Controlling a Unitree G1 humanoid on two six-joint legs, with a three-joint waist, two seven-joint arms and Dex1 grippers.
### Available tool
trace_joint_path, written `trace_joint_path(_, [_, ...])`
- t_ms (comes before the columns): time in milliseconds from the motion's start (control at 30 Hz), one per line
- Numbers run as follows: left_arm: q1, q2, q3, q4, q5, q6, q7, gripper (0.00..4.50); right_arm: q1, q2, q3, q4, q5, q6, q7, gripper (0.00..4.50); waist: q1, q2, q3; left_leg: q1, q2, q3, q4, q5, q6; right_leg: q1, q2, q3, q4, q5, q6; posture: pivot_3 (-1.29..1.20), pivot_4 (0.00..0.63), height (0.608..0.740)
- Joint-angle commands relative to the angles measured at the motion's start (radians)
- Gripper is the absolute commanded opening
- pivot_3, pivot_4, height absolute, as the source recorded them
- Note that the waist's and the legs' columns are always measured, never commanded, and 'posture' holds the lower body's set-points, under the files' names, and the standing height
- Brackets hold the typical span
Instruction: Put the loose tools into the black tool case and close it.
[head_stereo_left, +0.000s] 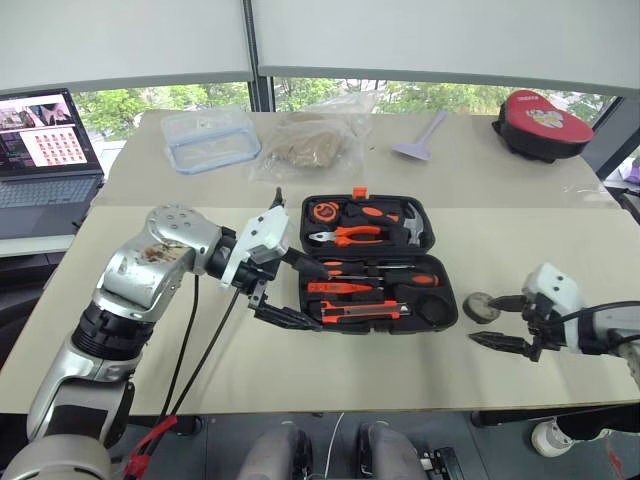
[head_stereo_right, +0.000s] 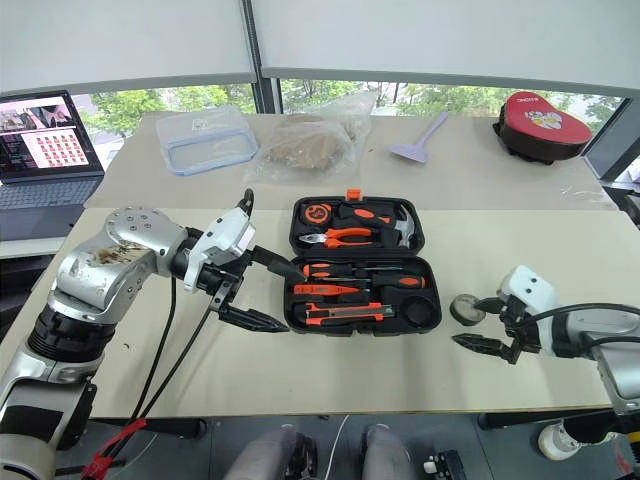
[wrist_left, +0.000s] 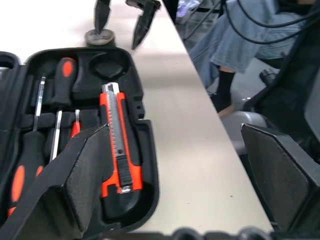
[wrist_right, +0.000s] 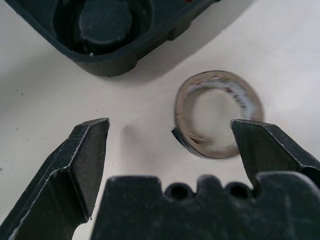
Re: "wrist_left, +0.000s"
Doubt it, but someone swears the grey rounded plastic base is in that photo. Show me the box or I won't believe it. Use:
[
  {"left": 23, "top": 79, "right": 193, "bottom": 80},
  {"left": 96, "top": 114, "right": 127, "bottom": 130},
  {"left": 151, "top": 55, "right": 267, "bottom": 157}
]
[{"left": 219, "top": 110, "right": 270, "bottom": 158}]

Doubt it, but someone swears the black chair frame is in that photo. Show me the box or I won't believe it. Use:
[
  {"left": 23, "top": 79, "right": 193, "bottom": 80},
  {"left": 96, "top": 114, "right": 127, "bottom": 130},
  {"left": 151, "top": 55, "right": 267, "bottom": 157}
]
[{"left": 249, "top": 0, "right": 320, "bottom": 162}]

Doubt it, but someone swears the black cable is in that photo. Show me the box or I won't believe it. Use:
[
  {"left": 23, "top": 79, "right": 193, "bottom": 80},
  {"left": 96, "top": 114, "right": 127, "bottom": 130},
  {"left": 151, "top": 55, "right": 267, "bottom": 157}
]
[
  {"left": 224, "top": 0, "right": 320, "bottom": 46},
  {"left": 235, "top": 0, "right": 320, "bottom": 29}
]

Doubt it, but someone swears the small orange tester screwdriver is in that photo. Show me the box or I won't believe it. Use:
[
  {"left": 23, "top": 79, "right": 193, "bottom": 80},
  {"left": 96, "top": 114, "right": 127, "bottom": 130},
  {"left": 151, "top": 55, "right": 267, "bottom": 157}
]
[{"left": 70, "top": 108, "right": 82, "bottom": 140}]

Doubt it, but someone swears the black caster wheel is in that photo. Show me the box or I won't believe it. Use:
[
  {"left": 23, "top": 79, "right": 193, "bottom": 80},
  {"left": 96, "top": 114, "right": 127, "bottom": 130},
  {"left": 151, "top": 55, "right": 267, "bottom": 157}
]
[{"left": 259, "top": 68, "right": 279, "bottom": 85}]

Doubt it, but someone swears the black orange handled screwdriver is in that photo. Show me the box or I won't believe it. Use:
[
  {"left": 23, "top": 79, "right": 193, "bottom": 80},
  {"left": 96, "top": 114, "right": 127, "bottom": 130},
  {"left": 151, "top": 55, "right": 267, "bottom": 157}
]
[
  {"left": 48, "top": 56, "right": 77, "bottom": 164},
  {"left": 6, "top": 73, "right": 52, "bottom": 219}
]

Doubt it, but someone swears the person in blue jeans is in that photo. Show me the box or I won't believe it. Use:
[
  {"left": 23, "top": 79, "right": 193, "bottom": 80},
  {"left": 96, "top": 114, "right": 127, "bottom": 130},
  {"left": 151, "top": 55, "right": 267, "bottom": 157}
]
[{"left": 189, "top": 0, "right": 312, "bottom": 118}]

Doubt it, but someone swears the black tape roll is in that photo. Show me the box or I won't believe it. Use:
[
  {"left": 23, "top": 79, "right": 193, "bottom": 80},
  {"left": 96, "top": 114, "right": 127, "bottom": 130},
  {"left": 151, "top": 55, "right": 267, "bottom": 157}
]
[{"left": 83, "top": 28, "right": 116, "bottom": 48}]

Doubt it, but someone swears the orange black utility knife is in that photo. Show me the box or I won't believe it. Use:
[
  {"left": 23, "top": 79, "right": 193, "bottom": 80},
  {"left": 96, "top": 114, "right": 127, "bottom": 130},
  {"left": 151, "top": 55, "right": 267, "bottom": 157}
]
[{"left": 99, "top": 82, "right": 144, "bottom": 199}]

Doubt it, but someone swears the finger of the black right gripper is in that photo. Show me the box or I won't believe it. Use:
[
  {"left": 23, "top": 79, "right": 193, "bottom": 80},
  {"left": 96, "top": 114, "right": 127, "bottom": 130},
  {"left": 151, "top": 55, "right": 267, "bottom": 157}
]
[
  {"left": 93, "top": 0, "right": 113, "bottom": 35},
  {"left": 125, "top": 0, "right": 161, "bottom": 50}
]

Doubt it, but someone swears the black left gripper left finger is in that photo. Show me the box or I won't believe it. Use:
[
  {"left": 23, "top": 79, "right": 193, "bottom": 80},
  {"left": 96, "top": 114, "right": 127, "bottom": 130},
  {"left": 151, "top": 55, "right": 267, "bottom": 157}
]
[{"left": 0, "top": 123, "right": 111, "bottom": 240}]

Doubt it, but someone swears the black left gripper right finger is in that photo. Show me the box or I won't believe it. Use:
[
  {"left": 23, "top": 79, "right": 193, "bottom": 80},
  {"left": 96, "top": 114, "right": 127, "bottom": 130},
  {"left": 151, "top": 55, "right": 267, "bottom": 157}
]
[{"left": 239, "top": 122, "right": 320, "bottom": 232}]

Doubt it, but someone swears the black tool case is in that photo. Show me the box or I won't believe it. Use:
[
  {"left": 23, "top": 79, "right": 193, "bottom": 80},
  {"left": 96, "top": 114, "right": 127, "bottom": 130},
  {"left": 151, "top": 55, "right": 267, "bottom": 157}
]
[{"left": 0, "top": 47, "right": 161, "bottom": 234}]

